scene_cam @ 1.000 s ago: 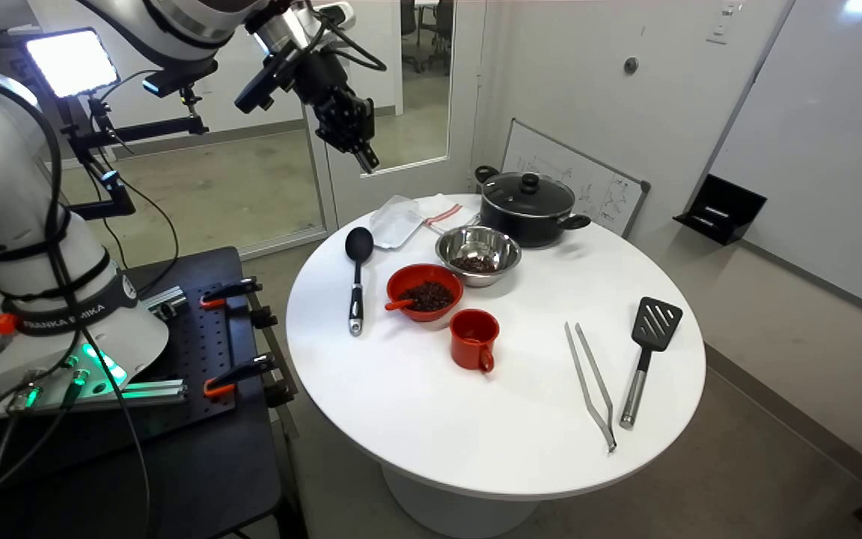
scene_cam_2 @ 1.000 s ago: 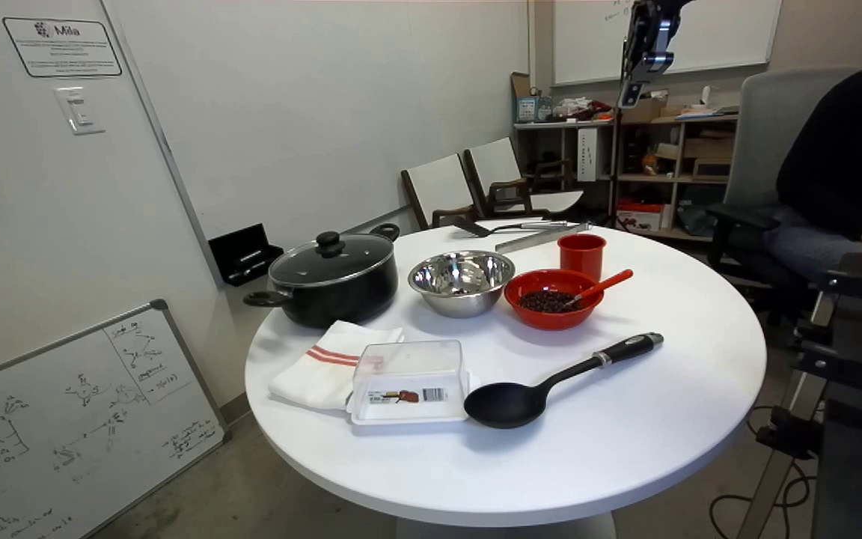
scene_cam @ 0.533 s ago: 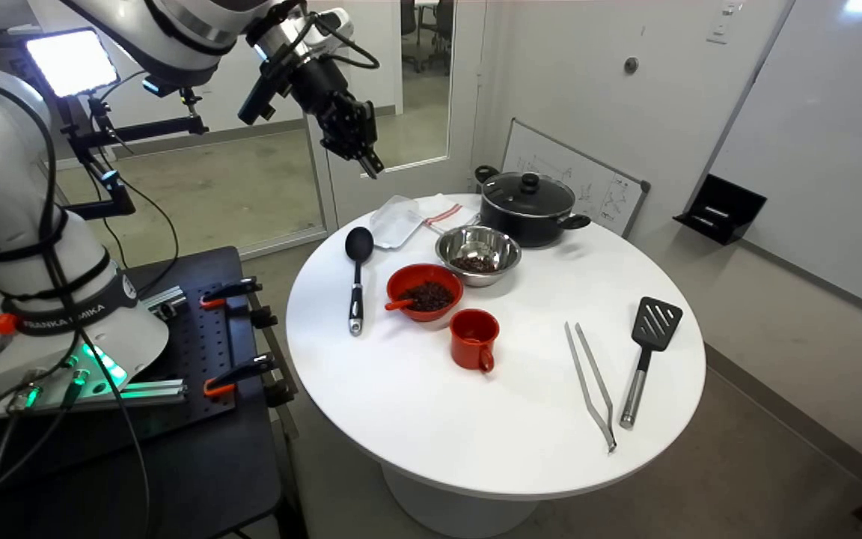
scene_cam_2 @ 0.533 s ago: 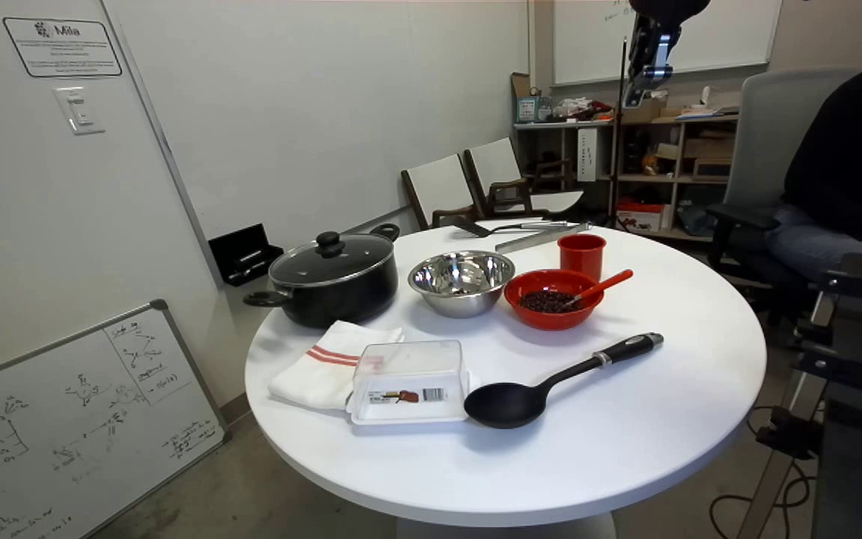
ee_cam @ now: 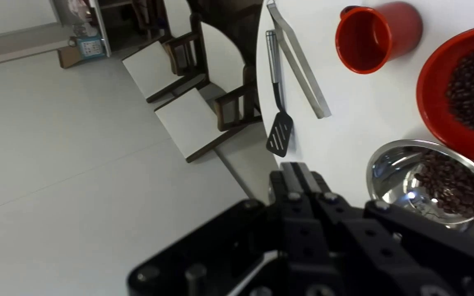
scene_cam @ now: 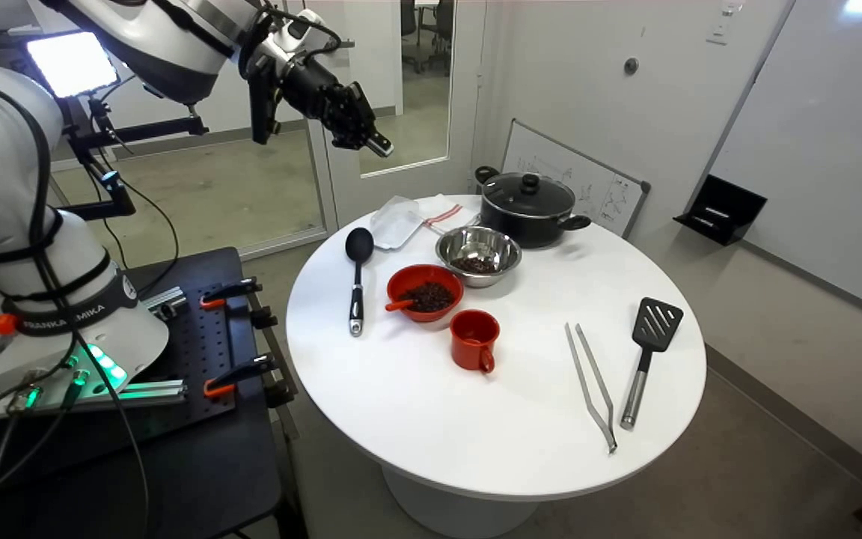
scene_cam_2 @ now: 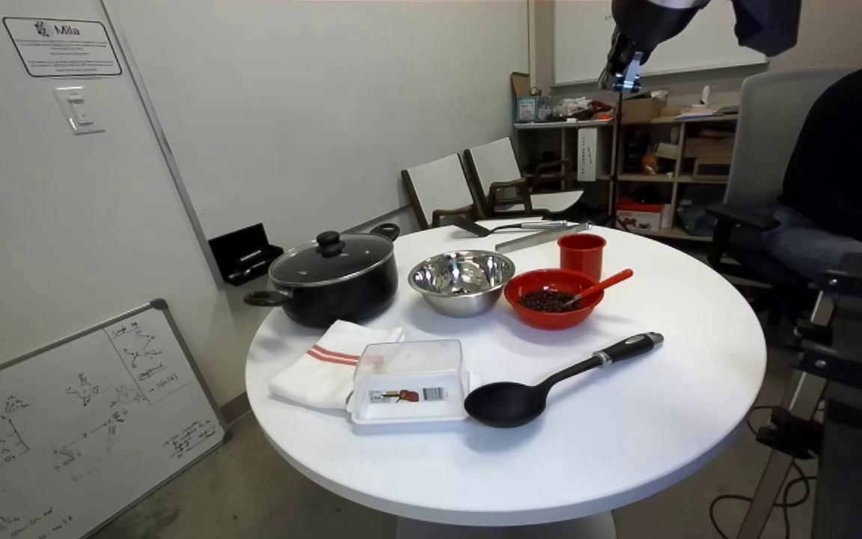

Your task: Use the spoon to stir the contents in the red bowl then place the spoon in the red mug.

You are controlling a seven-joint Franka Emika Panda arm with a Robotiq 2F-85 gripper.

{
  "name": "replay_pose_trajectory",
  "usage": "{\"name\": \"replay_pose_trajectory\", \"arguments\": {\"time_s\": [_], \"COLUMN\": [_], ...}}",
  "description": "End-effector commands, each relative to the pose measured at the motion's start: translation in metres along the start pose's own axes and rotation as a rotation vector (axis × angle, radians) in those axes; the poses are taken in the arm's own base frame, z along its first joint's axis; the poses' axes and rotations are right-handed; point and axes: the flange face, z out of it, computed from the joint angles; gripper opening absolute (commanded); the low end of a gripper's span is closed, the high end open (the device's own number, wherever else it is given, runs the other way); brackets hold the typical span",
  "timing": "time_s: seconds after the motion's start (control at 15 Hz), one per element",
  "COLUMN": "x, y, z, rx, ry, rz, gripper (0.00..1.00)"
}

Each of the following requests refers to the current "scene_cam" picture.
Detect black pot with lid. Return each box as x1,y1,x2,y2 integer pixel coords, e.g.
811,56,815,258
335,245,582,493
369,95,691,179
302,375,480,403
473,162,594,252

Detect red bowl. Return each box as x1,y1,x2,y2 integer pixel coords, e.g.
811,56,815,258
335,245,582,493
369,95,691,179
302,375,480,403
383,261,470,325

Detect black serving spoon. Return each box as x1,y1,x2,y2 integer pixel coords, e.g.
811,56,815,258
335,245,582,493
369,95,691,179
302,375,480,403
341,224,377,339

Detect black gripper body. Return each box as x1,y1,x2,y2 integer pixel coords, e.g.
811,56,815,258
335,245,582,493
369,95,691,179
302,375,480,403
281,56,380,144

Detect orange handled clamp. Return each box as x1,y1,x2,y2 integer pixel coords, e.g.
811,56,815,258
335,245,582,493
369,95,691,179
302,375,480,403
199,276,265,312
200,352,280,403

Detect red cup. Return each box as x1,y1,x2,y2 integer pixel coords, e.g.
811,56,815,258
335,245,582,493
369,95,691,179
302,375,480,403
449,307,503,376

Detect metal tongs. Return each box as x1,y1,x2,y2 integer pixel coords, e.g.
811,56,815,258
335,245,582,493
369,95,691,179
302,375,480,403
562,321,621,459

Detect bright monitor screen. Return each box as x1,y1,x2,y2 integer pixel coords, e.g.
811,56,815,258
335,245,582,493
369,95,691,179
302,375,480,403
24,26,121,102

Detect small leaning whiteboard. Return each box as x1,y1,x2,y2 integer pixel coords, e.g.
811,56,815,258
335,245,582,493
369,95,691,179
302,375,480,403
497,117,652,239

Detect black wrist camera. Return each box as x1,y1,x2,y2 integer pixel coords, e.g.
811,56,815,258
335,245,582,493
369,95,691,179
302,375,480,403
245,38,287,146

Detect steel bowl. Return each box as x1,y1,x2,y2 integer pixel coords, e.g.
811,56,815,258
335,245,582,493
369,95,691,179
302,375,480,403
435,221,525,290

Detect black slotted spatula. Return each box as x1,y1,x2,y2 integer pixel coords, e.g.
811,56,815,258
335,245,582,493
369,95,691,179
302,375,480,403
618,294,685,433

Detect black robot cart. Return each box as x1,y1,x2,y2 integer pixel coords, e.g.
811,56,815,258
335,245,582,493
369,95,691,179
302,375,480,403
0,245,306,539

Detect black marker tray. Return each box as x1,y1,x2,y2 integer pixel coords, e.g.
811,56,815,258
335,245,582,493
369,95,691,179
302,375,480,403
673,174,769,248

